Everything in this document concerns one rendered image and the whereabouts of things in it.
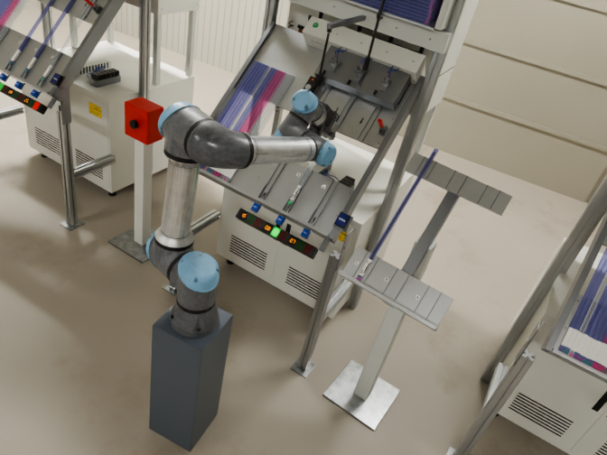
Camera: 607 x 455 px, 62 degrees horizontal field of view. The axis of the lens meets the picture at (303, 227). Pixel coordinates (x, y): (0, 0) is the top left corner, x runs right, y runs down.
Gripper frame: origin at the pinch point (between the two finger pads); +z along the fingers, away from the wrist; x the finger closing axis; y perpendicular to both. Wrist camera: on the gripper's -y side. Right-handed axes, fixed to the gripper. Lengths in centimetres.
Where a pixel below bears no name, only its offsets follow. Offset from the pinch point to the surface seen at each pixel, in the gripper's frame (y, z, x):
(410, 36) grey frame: 45.0, -2.5, -11.8
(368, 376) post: -77, 30, -50
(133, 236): -81, 48, 92
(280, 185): -24.0, -3.9, 7.2
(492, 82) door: 129, 230, -16
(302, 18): 45, 17, 42
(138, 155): -40, 16, 86
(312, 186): -19.0, -2.8, -4.1
